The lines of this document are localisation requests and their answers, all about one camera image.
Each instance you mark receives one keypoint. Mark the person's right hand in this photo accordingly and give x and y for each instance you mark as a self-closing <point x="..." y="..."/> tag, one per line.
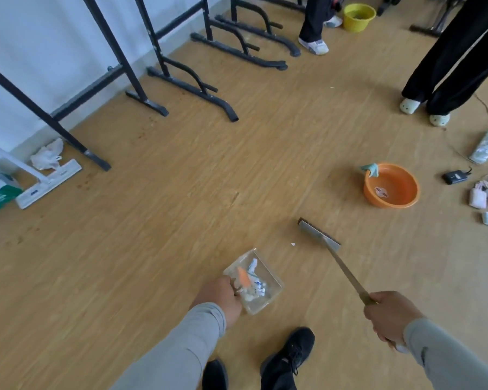
<point x="392" y="316"/>

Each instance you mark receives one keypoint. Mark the black exercise bike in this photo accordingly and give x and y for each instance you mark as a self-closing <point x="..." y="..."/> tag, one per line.
<point x="431" y="28"/>

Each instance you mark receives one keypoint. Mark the orange trash wrapper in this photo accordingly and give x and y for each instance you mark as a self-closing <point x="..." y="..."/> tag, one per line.
<point x="242" y="277"/>

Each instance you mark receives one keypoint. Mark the white-blue paper scrap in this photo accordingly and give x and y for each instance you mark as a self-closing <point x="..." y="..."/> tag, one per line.
<point x="255" y="282"/>

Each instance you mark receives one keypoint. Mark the clear plastic dustpan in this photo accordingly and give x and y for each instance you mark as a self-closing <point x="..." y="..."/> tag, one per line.
<point x="272" y="286"/>

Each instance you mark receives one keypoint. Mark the black shoe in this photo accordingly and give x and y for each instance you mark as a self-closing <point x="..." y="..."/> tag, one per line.
<point x="214" y="375"/>
<point x="288" y="357"/>

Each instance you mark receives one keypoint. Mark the yellow plastic basin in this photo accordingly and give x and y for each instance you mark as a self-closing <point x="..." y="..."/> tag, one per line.
<point x="358" y="22"/>

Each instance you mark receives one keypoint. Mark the black exercise machine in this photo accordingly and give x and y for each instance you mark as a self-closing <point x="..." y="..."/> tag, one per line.
<point x="388" y="4"/>

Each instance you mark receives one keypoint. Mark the black left shoe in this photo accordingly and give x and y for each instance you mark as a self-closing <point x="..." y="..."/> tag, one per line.
<point x="214" y="375"/>

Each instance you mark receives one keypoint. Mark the person's left hand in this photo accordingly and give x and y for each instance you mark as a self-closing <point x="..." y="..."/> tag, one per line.
<point x="221" y="298"/>

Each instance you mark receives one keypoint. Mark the black power adapter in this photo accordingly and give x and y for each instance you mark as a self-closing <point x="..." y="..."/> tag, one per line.
<point x="454" y="177"/>

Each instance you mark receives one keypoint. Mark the small pink white packet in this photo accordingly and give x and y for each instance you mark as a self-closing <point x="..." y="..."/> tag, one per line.
<point x="381" y="192"/>

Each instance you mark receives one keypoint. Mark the orange plastic basin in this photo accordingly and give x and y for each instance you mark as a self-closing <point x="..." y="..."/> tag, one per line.
<point x="402" y="186"/>

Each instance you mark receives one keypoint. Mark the teal folded cloth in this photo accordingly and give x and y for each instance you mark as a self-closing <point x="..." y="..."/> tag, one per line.
<point x="372" y="169"/>

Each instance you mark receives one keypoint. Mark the crumpled white plastic bag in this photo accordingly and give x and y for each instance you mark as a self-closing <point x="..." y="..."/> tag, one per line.
<point x="46" y="158"/>

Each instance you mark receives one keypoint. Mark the black metal folding frame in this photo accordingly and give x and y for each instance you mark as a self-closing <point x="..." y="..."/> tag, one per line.
<point x="114" y="48"/>

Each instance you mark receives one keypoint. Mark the black right shoe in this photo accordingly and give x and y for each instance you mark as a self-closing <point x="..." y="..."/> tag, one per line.
<point x="288" y="357"/>

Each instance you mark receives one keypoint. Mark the person's left forearm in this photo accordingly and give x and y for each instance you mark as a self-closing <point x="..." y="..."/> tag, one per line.
<point x="175" y="353"/>

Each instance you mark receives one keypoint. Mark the shrink-wrapped pack of water bottles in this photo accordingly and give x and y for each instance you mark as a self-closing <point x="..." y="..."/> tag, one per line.
<point x="0" y="194"/>

